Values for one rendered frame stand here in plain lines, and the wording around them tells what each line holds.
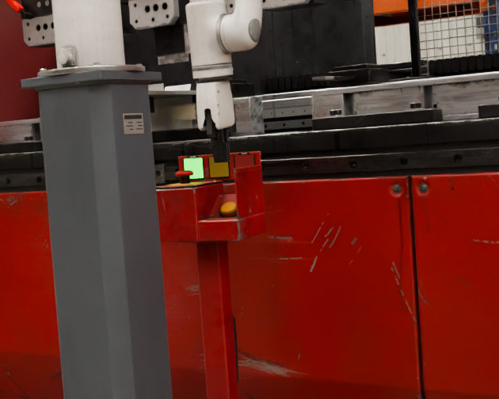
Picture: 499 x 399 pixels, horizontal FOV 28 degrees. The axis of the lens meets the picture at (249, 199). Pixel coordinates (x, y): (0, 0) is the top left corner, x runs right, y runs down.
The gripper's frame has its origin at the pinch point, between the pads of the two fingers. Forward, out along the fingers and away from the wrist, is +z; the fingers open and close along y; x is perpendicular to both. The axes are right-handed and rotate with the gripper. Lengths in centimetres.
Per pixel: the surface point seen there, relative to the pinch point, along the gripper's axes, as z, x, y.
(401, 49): -14, -61, -474
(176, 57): -21, -29, -46
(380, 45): -18, -75, -478
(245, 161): 3.4, 1.5, -9.9
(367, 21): -26, 12, -88
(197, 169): 4.3, -10.3, -9.8
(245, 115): -5.2, -7.7, -36.4
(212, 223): 14.0, -1.0, 6.3
